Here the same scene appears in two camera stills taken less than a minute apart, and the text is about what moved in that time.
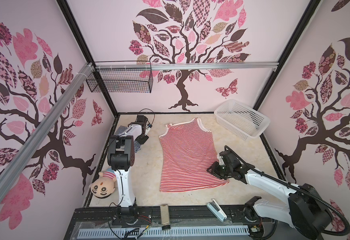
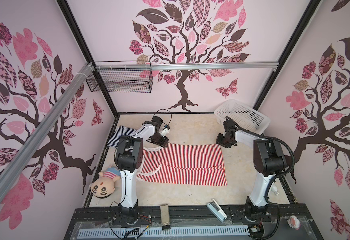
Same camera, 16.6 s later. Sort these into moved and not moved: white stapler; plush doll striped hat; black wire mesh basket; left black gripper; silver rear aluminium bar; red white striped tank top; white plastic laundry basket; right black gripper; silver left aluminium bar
Moved: red white striped tank top; right black gripper; left black gripper
Not moved: black wire mesh basket; white plastic laundry basket; silver rear aluminium bar; plush doll striped hat; white stapler; silver left aluminium bar
